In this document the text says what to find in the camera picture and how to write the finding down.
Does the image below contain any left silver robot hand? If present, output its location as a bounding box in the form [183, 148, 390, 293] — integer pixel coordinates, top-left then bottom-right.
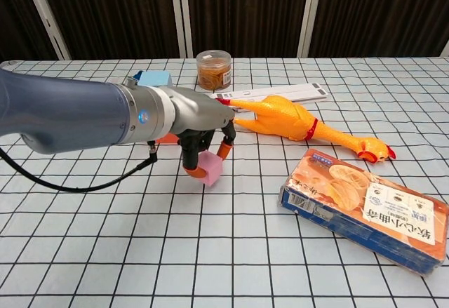
[164, 88, 236, 182]

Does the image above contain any small pink foam cube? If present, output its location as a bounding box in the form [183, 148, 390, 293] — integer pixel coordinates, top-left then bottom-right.
[196, 152, 225, 187]

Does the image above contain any medium blue foam cube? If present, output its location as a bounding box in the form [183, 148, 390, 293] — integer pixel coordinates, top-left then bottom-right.
[138, 70, 173, 88]

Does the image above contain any large orange foam cube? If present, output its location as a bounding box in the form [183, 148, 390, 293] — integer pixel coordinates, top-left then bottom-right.
[154, 133, 182, 145]

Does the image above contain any clear jar of rubber bands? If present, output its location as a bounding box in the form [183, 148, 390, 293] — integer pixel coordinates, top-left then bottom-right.
[196, 50, 234, 91]

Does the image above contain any yellow rubber chicken toy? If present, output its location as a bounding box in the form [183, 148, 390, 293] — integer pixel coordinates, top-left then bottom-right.
[214, 95, 396, 164]

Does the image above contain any checkered white tablecloth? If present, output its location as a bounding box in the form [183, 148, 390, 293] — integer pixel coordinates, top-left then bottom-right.
[0, 56, 449, 308]

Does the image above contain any orange biscuit box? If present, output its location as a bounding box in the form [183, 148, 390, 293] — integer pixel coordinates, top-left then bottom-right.
[279, 148, 449, 276]

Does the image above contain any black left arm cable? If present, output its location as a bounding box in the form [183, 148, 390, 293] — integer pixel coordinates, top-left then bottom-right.
[0, 141, 159, 193]

